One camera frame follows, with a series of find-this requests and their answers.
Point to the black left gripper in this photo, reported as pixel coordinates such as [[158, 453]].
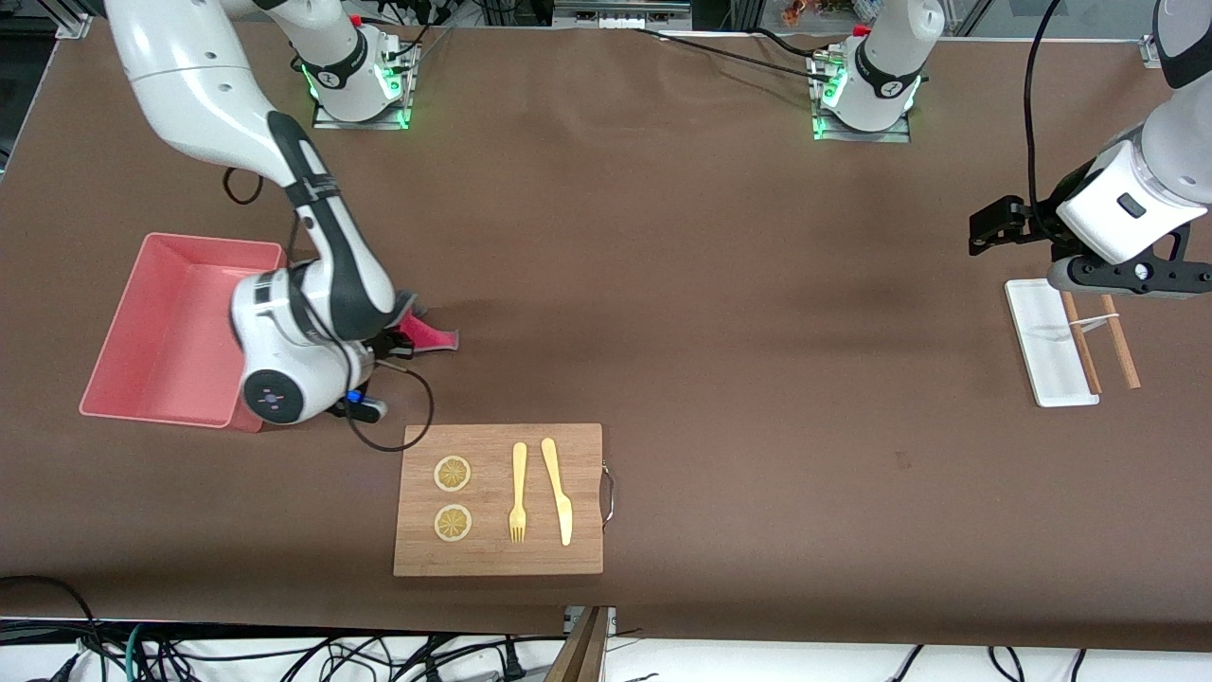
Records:
[[1032, 224]]

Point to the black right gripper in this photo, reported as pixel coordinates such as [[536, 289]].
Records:
[[386, 345]]

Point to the pink and grey cloth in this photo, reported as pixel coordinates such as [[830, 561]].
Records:
[[431, 333]]

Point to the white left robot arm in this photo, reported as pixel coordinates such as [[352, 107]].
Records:
[[885, 57]]

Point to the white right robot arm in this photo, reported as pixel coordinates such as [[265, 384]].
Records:
[[189, 85]]

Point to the white rectangular tray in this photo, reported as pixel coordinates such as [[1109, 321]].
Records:
[[1037, 332]]

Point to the yellow lemon slice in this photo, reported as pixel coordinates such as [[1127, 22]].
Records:
[[452, 474], [453, 524]]

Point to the yellow plastic fork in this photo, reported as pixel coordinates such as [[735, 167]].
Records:
[[518, 483]]

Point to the yellow plastic knife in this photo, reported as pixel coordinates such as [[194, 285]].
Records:
[[559, 493]]

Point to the wooden cutting board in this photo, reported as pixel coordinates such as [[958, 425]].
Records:
[[497, 559]]

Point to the pink plastic bin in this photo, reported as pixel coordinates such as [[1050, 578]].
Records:
[[161, 322]]

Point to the brown wooden plank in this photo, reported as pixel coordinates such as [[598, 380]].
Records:
[[582, 654]]

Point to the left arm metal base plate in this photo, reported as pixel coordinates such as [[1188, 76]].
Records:
[[900, 135]]

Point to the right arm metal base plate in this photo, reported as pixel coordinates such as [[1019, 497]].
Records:
[[379, 121]]

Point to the aluminium corner bracket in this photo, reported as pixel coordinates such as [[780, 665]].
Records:
[[76, 26], [1157, 52]]

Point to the grey metal frame device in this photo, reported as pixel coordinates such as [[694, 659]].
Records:
[[615, 14]]

